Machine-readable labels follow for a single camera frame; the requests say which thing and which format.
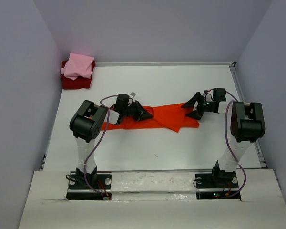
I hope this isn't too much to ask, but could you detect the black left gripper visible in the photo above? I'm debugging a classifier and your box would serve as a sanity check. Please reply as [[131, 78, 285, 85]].
[[122, 101, 152, 122]]

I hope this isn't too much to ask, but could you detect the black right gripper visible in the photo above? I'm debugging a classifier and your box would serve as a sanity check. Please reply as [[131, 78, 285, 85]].
[[181, 92, 213, 120]]

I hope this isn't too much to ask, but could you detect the orange t shirt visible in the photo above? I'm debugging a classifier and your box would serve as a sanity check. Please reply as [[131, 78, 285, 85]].
[[101, 104, 199, 132]]

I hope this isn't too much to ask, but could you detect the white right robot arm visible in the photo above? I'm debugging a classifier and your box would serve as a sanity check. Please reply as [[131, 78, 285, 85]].
[[182, 88, 266, 189]]

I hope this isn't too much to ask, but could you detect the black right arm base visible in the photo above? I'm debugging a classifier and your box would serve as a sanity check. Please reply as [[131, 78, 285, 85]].
[[193, 173, 241, 200]]

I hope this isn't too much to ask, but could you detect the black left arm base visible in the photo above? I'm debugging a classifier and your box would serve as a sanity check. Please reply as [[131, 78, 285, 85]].
[[65, 173, 112, 201]]

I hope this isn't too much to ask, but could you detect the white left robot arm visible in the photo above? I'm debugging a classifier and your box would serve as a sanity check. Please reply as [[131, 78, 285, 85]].
[[68, 93, 153, 192]]

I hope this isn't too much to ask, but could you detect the dark red folded t shirt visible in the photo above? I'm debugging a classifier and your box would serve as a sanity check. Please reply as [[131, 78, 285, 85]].
[[61, 61, 95, 90]]

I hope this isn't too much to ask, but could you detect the pink folded t shirt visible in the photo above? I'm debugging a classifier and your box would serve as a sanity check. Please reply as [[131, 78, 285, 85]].
[[60, 53, 95, 80]]

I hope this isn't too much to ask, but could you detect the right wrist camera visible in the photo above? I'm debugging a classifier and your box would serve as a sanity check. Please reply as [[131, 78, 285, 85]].
[[202, 89, 213, 101]]

